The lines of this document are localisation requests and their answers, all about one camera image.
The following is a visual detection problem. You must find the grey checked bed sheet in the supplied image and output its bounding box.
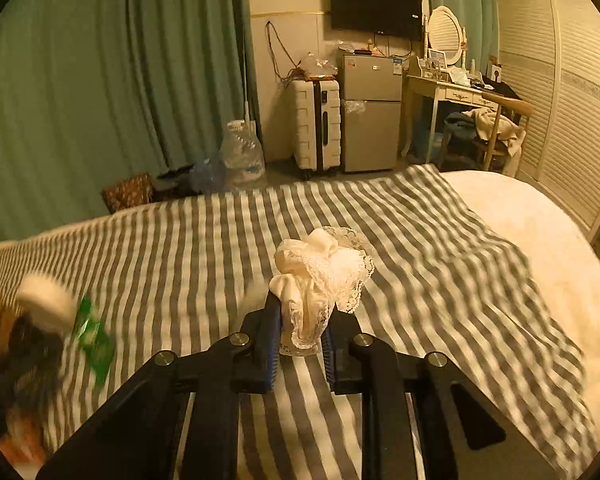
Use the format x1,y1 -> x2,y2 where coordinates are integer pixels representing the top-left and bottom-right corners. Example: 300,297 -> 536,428
0,164 -> 598,480

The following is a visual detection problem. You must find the white oval mirror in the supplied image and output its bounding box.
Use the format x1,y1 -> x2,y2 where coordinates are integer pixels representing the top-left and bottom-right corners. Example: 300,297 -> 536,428
422,6 -> 468,68

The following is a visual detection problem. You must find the brown patterned box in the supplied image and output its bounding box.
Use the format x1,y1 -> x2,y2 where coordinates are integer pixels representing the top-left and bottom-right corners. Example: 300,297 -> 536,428
102,172 -> 156,215

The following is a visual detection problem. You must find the white lace cloth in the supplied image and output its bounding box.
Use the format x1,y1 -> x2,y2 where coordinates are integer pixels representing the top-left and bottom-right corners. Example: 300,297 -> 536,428
269,226 -> 376,358

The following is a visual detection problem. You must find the clear crumpled plastic bag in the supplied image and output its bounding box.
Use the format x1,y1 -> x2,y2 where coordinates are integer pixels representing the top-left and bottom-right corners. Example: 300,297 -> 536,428
300,52 -> 333,78

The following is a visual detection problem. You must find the white louvered wardrobe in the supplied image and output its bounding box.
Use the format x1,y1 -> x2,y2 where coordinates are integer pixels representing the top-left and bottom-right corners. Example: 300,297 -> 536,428
495,0 -> 600,241

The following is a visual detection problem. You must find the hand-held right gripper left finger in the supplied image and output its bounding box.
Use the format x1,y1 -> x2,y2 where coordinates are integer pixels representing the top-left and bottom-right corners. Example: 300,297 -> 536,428
35,292 -> 283,480

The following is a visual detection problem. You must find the large clear water bottle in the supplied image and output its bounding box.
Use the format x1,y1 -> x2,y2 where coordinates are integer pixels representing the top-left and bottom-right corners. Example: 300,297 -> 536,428
221,120 -> 267,191

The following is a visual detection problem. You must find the wooden chair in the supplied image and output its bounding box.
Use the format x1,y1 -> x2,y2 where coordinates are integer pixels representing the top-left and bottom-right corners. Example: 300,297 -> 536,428
440,91 -> 535,173

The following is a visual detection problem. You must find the white suitcase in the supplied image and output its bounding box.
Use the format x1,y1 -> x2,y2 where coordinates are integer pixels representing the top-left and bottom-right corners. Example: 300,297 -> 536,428
292,77 -> 343,181

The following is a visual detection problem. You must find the cream clothes pile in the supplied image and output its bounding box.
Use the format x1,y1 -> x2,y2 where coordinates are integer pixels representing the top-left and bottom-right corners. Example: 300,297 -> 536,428
472,107 -> 526,156

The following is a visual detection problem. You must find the green packet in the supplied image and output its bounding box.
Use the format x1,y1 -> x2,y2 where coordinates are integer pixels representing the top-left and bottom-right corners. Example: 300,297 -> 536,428
72,297 -> 117,388

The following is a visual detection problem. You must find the blue cloth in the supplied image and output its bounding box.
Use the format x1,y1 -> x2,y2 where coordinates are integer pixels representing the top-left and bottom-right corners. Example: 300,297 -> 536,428
445,112 -> 476,136

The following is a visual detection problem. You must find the blue plastic bag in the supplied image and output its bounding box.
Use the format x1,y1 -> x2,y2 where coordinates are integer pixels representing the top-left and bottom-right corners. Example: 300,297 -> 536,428
189,157 -> 228,196

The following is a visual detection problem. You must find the black wall cable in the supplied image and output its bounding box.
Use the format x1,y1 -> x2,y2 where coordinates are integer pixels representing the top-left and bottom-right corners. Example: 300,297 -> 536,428
265,20 -> 301,81

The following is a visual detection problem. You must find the silver fridge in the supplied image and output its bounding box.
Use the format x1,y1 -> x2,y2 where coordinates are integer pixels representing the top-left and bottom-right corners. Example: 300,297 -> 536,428
339,53 -> 405,174

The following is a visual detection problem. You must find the white fluffy blanket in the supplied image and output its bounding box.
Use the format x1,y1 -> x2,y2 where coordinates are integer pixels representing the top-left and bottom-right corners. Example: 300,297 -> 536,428
440,170 -> 600,466

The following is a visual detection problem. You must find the black wall television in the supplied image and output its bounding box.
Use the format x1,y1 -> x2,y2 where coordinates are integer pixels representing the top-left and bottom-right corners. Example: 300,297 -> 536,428
329,0 -> 424,40

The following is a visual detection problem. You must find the black cloth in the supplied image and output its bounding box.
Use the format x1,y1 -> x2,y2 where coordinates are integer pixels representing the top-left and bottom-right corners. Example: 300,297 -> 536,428
480,77 -> 523,101

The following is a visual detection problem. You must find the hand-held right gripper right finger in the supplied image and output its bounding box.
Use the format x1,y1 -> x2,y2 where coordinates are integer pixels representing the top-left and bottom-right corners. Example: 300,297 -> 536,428
322,310 -> 561,480

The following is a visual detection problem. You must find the black floor object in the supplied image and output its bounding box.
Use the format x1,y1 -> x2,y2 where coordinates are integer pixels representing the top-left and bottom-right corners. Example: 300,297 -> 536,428
155,165 -> 196,196

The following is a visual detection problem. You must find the white dressing table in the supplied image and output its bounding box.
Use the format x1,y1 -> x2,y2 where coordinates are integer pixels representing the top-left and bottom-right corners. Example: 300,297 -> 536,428
402,57 -> 503,161

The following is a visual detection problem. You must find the white tape roll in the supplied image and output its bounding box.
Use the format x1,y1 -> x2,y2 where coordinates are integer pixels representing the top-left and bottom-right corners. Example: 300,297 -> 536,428
17,272 -> 78,336

